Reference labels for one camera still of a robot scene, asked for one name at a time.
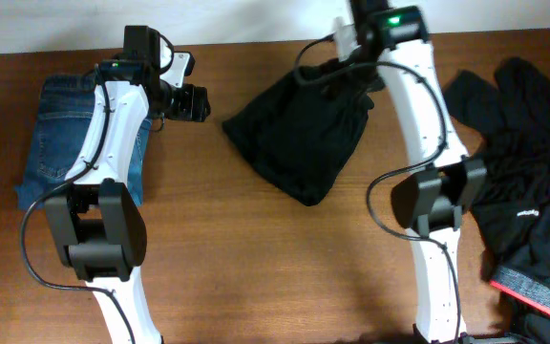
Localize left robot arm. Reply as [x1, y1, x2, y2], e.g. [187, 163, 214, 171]
[42, 26, 211, 343]

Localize black clothes pile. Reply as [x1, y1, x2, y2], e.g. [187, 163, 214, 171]
[444, 57, 550, 343]

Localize black trousers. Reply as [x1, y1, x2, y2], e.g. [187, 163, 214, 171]
[222, 72, 374, 206]

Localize grey red-trimmed garment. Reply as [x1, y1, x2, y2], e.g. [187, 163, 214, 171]
[489, 268, 550, 316]

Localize folded blue denim jeans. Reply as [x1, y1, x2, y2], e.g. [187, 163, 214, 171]
[14, 72, 155, 211]

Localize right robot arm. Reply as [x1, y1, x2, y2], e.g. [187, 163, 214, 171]
[333, 1, 486, 343]

